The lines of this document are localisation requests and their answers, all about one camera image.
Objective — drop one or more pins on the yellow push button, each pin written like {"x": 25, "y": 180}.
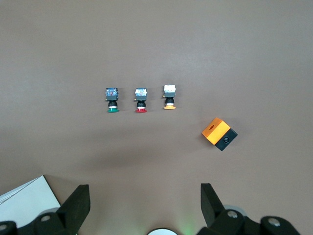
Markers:
{"x": 170, "y": 91}

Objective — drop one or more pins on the white drawer cabinet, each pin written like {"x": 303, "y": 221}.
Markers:
{"x": 24, "y": 200}

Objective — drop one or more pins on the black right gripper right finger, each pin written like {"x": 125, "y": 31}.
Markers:
{"x": 210, "y": 205}

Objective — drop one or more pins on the orange black button box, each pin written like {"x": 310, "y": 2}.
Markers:
{"x": 216, "y": 132}

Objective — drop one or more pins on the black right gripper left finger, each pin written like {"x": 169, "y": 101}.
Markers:
{"x": 78, "y": 205}

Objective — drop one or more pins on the green push button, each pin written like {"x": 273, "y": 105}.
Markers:
{"x": 112, "y": 94}

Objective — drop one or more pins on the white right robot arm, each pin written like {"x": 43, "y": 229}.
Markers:
{"x": 161, "y": 232}

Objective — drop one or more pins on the red push button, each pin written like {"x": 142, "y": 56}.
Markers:
{"x": 141, "y": 94}

